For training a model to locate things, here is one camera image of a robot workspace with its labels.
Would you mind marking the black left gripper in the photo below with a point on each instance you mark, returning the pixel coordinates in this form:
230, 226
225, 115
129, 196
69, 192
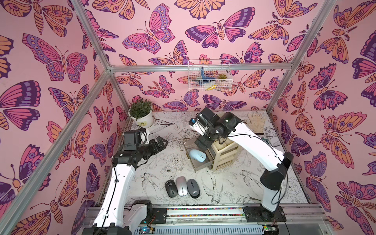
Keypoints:
155, 150

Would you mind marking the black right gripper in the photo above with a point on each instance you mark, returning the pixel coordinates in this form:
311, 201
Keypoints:
202, 141

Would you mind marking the light blue computer mouse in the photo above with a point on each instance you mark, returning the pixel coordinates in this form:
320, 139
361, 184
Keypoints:
197, 155

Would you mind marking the cream drawer organizer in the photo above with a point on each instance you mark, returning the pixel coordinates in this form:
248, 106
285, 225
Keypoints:
224, 153

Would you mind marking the black computer mouse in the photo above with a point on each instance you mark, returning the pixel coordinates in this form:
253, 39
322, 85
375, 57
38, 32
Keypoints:
171, 188

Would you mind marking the grey computer mouse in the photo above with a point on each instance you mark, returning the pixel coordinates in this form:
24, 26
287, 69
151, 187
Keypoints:
193, 188

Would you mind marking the silver computer mouse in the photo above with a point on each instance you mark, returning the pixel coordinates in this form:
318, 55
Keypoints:
181, 184

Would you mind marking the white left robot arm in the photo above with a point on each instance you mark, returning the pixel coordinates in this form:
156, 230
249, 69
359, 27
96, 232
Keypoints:
135, 146

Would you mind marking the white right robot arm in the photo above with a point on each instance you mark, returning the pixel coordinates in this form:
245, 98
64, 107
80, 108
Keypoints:
211, 128

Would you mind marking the white plant pot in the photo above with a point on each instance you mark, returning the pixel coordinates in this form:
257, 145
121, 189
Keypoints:
144, 122

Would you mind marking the green potted plant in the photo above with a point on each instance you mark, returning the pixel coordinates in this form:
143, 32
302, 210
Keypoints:
140, 108

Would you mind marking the beige knit glove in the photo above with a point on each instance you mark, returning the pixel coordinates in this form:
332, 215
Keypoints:
256, 122

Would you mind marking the blue toy in basket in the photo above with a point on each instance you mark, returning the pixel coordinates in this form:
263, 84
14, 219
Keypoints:
205, 78

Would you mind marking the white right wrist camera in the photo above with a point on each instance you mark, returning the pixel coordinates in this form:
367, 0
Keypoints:
195, 125

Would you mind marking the white wire basket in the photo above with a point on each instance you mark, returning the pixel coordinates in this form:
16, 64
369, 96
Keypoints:
222, 73

